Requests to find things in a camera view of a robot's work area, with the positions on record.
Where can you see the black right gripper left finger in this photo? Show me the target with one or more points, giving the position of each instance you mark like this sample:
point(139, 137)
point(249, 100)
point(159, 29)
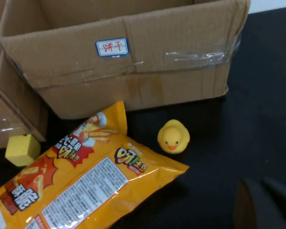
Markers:
point(250, 207)

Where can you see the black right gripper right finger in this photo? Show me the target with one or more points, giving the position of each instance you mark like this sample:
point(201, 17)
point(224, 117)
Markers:
point(282, 200)

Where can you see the large yellow chips bag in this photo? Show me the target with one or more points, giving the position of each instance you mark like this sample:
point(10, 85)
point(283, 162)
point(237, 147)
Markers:
point(85, 181)

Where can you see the yellow rubber duck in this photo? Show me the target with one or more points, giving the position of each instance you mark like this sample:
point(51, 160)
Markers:
point(172, 136)

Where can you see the labelled brown cardboard box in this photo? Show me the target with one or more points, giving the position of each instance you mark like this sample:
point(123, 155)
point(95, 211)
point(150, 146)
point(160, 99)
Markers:
point(157, 83)

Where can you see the yellow foam cube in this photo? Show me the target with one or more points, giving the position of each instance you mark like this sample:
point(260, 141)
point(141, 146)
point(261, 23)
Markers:
point(21, 150)

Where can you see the plain brown cardboard box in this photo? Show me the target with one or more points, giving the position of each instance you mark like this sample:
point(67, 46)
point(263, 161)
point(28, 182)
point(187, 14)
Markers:
point(4, 119)

